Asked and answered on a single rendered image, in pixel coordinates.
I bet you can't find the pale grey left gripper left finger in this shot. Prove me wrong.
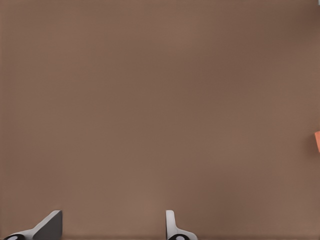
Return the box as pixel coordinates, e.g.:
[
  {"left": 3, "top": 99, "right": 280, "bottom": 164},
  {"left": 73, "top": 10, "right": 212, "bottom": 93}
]
[{"left": 1, "top": 209, "right": 63, "bottom": 240}]

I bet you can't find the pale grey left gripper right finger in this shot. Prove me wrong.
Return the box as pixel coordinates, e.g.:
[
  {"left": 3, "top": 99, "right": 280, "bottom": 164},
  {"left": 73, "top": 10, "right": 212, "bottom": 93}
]
[{"left": 165, "top": 209, "right": 199, "bottom": 240}]

